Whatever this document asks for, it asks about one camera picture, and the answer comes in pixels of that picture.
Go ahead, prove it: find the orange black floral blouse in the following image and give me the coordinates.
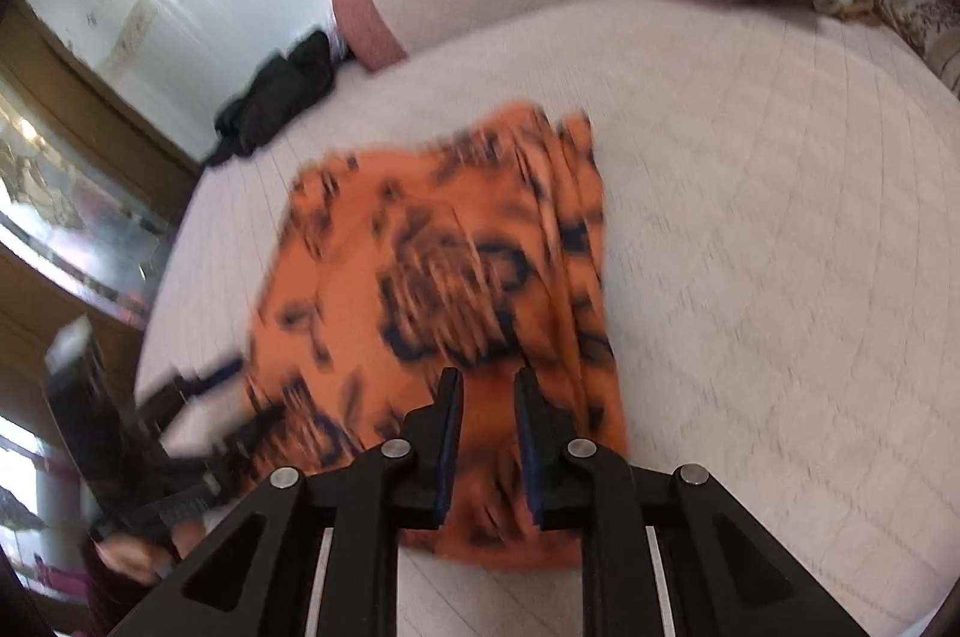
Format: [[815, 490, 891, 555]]
[[245, 101, 626, 570]]

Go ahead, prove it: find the person left hand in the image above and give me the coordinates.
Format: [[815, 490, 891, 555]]
[[94, 520, 206, 587]]

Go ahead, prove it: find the wooden stained glass door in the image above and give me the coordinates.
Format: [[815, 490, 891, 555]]
[[0, 0, 205, 637]]

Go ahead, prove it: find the black garment pile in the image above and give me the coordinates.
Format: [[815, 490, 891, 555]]
[[202, 28, 353, 167]]

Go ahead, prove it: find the patterned beige cushion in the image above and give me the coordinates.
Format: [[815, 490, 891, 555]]
[[871, 0, 960, 96]]

